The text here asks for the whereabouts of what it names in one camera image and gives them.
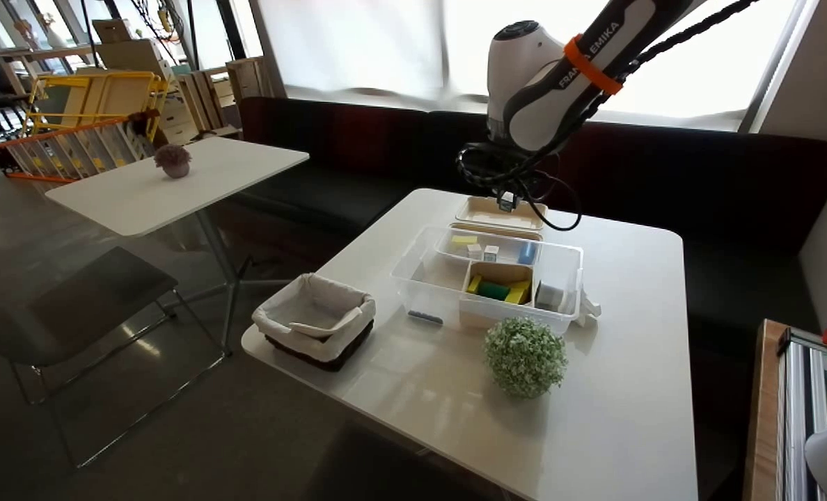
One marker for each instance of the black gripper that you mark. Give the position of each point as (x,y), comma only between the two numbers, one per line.
(514,181)

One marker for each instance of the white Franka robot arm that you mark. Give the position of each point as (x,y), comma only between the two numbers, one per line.
(542,85)

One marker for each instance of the orange band on arm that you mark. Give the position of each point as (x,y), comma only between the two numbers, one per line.
(593,64)

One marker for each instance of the blue flat piece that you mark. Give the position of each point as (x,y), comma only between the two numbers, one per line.
(526,252)

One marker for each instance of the white block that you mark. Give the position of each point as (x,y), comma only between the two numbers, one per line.
(492,252)

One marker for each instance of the yellow cube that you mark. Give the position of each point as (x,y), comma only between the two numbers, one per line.
(465,244)

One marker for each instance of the white inner tray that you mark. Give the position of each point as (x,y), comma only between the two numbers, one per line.
(496,274)

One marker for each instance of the green block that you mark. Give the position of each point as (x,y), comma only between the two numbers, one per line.
(493,290)

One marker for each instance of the yellow block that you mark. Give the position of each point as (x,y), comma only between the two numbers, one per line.
(519,297)

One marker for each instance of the grey block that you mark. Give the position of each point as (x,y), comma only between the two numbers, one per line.
(549,297)

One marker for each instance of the clear plastic storage bin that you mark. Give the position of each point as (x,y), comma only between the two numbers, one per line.
(429,288)

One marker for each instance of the small green potted plant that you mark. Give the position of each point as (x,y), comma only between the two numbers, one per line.
(525,356)

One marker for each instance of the white basket with black base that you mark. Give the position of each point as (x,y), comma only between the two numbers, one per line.
(316,315)

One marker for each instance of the wooden shelf unit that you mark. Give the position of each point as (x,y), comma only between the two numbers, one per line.
(234,86)

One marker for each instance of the wooden mounting board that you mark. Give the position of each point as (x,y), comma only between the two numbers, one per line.
(767,407)

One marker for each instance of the small brown potted plant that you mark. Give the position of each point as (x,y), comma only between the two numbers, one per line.
(174,160)

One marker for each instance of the white side table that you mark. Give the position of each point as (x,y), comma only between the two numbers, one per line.
(151,196)

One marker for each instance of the orange and yellow ladder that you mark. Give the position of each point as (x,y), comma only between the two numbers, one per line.
(79,120)

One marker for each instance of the dark folding chair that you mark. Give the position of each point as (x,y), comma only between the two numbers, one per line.
(67,306)

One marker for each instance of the aluminium profile frame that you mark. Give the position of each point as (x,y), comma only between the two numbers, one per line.
(817,400)

